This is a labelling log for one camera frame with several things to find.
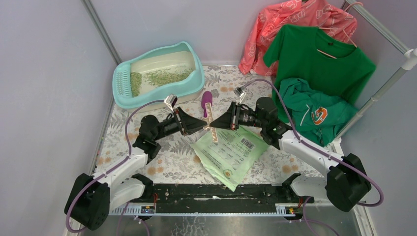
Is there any green t-shirt on hanger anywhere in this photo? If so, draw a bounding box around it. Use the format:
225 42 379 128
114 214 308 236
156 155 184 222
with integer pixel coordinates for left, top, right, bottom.
263 24 376 104

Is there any metal clothes rack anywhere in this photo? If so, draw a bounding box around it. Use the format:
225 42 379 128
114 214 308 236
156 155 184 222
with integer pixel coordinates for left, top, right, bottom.
329 0 417 179

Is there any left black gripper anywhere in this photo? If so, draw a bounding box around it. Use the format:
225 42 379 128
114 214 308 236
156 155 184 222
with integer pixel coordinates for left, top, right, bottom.
153 107 208 142

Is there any purple litter scoop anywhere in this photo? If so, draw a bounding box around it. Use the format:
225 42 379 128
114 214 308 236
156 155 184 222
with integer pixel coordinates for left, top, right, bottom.
201 91 212 118

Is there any green litter pile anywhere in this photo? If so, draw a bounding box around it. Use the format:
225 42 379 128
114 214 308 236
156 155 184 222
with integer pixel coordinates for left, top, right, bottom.
130 68 194 97

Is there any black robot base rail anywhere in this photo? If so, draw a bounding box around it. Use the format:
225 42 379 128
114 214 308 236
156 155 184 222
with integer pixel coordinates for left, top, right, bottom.
134 183 314 216

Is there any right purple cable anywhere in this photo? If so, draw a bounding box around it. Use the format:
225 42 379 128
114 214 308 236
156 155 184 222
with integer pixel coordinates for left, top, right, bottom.
241 78 385 236

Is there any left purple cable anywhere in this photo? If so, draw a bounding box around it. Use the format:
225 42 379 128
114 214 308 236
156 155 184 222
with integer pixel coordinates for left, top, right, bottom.
65 99 167 235

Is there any purple cable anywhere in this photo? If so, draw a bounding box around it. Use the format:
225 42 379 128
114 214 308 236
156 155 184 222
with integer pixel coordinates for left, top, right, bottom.
65 99 167 235
241 78 385 236

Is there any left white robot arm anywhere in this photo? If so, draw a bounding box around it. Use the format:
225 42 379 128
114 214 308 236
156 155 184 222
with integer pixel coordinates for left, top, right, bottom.
64 94 208 234

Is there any teal cat litter box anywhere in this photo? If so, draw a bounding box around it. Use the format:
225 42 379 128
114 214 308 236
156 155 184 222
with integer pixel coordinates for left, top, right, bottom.
112 41 205 111

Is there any green cat litter bag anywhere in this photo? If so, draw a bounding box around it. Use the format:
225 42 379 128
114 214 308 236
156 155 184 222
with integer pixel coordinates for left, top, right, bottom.
190 127 269 192

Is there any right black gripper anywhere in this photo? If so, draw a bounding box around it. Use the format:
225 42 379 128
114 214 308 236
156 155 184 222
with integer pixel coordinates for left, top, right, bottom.
210 102 266 131

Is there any floral patterned mat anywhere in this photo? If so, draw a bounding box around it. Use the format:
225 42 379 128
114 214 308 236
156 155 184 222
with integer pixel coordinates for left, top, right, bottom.
94 65 320 184

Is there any pink patterned garment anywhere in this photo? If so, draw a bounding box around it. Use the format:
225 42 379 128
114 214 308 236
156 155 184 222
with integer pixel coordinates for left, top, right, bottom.
238 0 357 76

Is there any pink clothes hanger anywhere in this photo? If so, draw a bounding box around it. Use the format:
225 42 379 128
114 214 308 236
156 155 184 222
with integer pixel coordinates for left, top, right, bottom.
316 1 364 59

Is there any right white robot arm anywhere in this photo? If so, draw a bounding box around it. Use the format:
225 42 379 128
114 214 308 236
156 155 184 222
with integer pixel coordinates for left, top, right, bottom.
210 97 371 212

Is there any green jersey with orange logo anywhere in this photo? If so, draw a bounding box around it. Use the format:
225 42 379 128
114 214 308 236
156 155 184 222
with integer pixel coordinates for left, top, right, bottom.
279 78 357 147

